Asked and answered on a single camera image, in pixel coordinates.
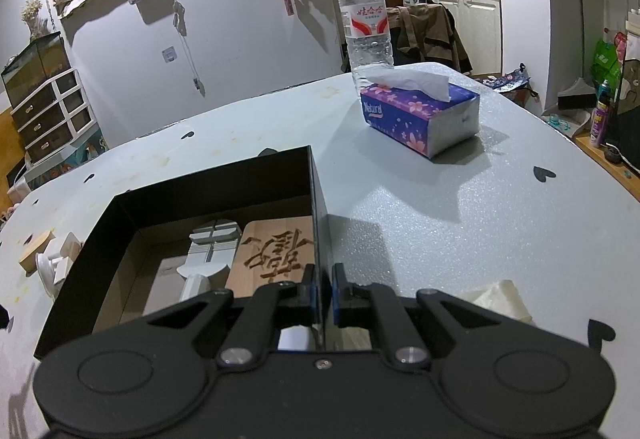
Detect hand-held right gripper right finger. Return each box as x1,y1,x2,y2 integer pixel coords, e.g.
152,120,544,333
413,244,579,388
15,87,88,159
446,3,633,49
331,263,507,368

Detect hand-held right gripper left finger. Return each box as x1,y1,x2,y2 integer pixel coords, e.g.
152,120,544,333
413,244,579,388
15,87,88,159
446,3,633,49
142,263,319,368

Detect carved wooden plaque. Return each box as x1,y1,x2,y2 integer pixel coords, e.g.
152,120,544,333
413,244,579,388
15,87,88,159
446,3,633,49
224,214,317,301

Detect black cardboard box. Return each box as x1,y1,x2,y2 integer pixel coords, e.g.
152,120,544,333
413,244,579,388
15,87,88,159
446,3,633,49
34,144,332,361

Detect folded white tissue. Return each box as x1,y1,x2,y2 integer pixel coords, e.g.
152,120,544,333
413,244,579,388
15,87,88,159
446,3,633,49
459,279,534,326

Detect purple tissue pack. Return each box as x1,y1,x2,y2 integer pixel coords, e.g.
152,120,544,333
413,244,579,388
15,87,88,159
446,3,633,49
359,68,482,161

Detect white charger plug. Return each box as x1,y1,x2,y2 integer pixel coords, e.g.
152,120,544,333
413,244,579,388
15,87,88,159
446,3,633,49
35,253,72,298

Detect clear water bottle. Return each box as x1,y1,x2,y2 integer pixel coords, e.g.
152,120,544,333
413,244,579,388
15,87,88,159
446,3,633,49
338,0,395,93

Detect patterned storage box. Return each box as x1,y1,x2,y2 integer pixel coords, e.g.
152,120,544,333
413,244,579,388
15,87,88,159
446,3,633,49
24,133,109,182

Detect blue patterned bag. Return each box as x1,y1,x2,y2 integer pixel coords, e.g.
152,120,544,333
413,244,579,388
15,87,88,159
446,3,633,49
481,63,532,93

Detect rounded wooden block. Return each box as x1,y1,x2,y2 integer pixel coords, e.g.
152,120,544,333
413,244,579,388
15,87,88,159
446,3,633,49
18,229,57,276

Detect brown jacket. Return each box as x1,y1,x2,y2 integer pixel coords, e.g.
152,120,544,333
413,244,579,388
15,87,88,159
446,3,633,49
389,3,474,73

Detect dark dustpan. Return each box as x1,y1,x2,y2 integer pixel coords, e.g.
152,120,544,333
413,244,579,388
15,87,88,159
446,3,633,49
556,78,599,112

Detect white drawer unit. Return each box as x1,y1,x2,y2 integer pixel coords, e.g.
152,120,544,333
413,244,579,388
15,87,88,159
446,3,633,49
10,67,94,166

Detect purple spray can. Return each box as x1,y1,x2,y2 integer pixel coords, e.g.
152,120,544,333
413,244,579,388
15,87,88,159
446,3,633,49
589,80,613,149

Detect glass fish tank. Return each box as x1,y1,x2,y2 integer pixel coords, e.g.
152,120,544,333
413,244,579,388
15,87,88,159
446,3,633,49
0,31,72,108

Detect green plastic bags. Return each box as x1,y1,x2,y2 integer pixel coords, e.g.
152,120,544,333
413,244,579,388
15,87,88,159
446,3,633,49
591,38,624,86

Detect dried flower bouquet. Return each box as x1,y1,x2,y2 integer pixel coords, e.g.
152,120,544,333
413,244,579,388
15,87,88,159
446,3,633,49
20,0,49,41

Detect hanging white cable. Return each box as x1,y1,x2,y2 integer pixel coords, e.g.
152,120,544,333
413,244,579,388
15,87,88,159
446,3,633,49
171,0,207,96

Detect grey broom handle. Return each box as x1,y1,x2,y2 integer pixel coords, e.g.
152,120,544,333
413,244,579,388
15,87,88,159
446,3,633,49
569,0,587,86

